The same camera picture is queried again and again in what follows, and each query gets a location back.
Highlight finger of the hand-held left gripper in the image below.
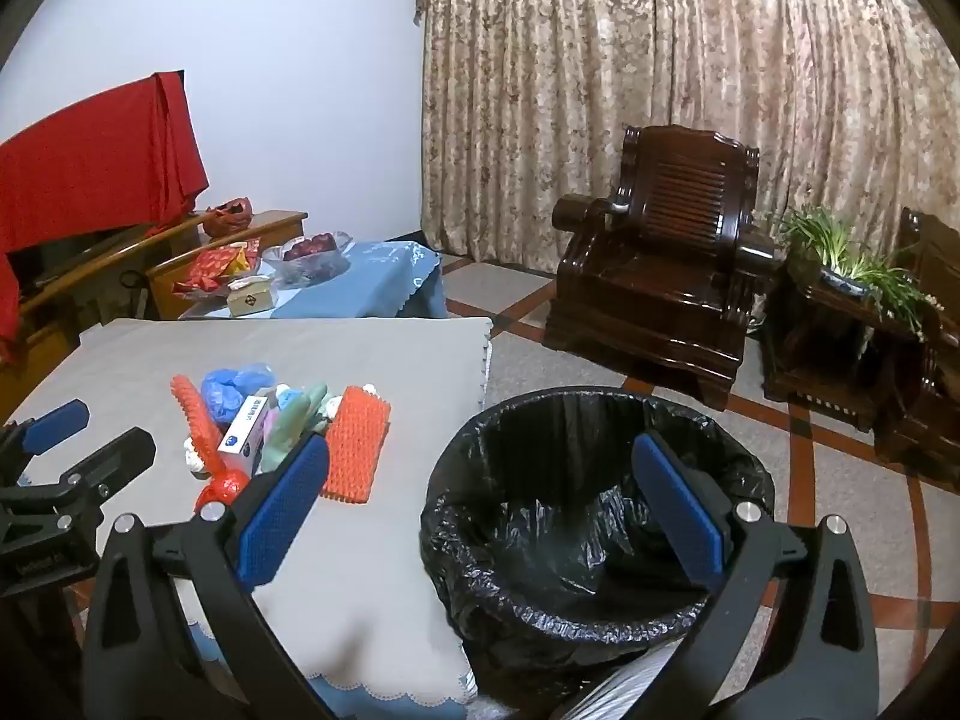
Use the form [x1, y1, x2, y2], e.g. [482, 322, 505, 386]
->
[15, 426, 157, 533]
[0, 399, 91, 485]

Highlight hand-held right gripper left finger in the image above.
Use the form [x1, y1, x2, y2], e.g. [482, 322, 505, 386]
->
[81, 433, 335, 720]

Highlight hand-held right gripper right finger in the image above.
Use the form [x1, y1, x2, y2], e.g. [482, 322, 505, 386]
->
[631, 431, 880, 720]

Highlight red round plastic piece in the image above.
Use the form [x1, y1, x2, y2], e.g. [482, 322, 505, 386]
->
[195, 469, 252, 517]

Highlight green rubber glove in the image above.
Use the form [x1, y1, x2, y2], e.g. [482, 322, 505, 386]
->
[255, 382, 331, 473]

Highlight white and blue box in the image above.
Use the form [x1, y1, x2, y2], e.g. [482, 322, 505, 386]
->
[217, 394, 272, 477]

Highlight orange ridged foam strip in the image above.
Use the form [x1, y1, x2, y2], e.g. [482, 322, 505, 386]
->
[171, 375, 226, 458]

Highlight blue plastic bag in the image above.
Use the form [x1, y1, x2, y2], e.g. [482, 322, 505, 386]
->
[201, 362, 278, 428]

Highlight waste bin with black bag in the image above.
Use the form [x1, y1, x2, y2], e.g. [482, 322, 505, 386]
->
[418, 386, 777, 720]

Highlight black television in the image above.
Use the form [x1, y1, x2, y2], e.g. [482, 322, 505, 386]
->
[7, 221, 162, 293]

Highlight grey tablecloth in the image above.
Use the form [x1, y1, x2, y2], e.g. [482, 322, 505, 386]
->
[0, 317, 496, 706]

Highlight wooden television cabinet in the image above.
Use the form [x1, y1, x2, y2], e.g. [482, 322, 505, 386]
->
[0, 210, 310, 406]

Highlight person's striped clothing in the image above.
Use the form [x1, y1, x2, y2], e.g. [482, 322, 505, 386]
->
[559, 637, 691, 720]

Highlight glass snack dish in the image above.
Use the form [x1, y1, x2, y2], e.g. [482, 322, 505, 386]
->
[174, 270, 233, 302]

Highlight cream tissue box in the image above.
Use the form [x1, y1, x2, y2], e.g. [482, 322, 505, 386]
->
[226, 276, 277, 316]

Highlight red patterned snack packet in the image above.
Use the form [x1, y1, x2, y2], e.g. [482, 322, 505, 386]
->
[172, 240, 262, 295]

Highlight dark wooden side table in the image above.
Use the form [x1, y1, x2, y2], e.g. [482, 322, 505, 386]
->
[761, 240, 942, 432]

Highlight blue scalloped table cover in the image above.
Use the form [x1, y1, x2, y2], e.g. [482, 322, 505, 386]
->
[187, 622, 477, 720]

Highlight dark wooden armchair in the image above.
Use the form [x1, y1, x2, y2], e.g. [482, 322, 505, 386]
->
[874, 208, 960, 500]
[541, 124, 785, 410]

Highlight glass fruit bowl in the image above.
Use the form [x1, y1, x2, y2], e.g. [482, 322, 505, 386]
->
[261, 231, 353, 287]

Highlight blue tablecloth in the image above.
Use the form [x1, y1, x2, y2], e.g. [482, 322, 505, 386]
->
[180, 240, 449, 320]

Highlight red cloth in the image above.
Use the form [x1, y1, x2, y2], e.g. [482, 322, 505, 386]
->
[0, 71, 209, 361]

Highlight red plastic bag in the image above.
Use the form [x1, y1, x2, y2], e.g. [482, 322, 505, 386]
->
[202, 197, 252, 235]

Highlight green potted plant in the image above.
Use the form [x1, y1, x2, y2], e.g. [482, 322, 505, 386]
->
[772, 204, 946, 338]

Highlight beige patterned curtain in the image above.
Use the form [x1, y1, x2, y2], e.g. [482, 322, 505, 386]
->
[416, 0, 960, 293]

